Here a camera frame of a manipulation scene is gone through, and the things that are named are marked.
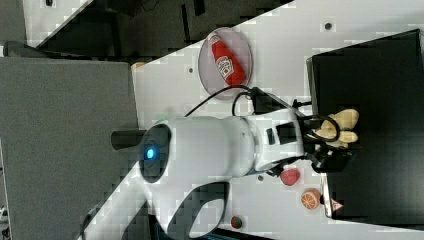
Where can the grey round plate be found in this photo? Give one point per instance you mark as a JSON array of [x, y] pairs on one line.
[[208, 73]]

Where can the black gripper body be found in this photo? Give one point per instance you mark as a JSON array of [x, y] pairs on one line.
[[315, 146]]

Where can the small red toy fruit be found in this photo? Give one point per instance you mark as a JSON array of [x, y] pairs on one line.
[[236, 222]]

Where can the red ketchup bottle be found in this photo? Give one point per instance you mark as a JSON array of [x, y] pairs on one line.
[[226, 62]]

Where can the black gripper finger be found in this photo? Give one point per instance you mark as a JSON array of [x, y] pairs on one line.
[[336, 160]]

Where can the black round container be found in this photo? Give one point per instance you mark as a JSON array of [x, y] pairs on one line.
[[126, 138]]

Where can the peeled toy banana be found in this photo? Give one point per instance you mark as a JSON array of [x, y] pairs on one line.
[[341, 129]]

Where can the black toaster oven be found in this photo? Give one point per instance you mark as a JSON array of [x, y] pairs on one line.
[[383, 80]]

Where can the toy strawberry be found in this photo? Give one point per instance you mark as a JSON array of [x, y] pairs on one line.
[[290, 177]]

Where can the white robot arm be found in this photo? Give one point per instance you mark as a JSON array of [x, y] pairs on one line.
[[184, 166]]

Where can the toy orange half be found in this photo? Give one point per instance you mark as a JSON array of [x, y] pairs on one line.
[[310, 199]]

